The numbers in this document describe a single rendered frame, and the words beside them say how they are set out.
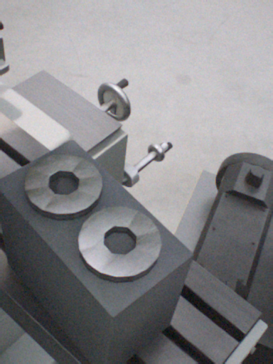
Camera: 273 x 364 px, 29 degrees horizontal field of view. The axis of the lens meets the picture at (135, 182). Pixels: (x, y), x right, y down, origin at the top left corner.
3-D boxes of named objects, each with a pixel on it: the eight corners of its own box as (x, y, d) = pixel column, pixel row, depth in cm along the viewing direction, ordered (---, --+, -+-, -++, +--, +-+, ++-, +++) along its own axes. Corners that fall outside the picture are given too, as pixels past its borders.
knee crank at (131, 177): (161, 141, 157) (164, 127, 152) (178, 153, 155) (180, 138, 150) (111, 182, 145) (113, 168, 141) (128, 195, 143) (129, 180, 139)
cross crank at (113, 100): (107, 99, 153) (110, 67, 144) (138, 121, 149) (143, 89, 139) (67, 126, 144) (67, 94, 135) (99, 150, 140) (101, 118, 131)
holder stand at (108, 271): (73, 220, 82) (73, 129, 67) (171, 324, 73) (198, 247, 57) (6, 263, 76) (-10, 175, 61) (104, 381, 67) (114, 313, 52)
